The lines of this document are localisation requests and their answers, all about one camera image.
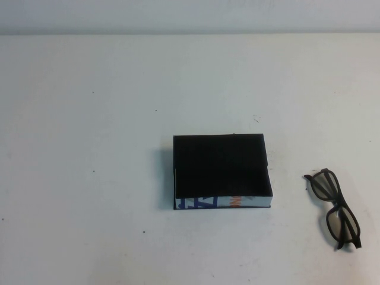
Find black framed glasses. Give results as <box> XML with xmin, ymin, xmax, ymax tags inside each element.
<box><xmin>302</xmin><ymin>167</ymin><xmax>364</xmax><ymax>251</ymax></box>

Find black printed glasses case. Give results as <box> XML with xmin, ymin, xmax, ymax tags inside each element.
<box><xmin>172</xmin><ymin>132</ymin><xmax>273</xmax><ymax>211</ymax></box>

